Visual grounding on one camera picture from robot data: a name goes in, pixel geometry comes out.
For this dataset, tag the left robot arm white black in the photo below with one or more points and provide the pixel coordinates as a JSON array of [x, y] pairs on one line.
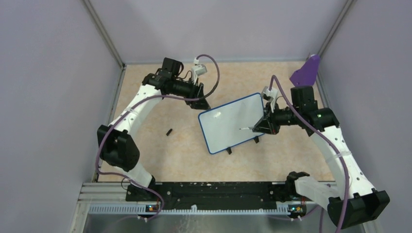
[[116, 145]]

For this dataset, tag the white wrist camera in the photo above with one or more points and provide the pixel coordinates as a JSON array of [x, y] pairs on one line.
[[197, 70], [270, 94]]

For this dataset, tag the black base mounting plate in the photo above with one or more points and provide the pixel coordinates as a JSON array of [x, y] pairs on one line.
[[215, 195]]

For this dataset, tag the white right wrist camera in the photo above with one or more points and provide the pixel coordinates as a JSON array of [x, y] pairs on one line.
[[270, 94]]

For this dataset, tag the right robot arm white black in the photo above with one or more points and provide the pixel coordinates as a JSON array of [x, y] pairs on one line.
[[354, 199]]

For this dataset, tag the white slotted cable duct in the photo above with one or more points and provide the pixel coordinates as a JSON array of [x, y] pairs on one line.
[[143, 209]]

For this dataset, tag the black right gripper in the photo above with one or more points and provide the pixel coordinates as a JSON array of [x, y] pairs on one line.
[[267, 123]]

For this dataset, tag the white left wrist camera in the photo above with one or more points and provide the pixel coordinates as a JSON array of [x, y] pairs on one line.
[[197, 70]]

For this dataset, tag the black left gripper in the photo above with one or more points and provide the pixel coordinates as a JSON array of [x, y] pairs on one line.
[[196, 91]]

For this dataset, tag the blue framed whiteboard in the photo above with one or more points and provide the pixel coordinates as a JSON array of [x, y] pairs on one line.
[[220, 125]]

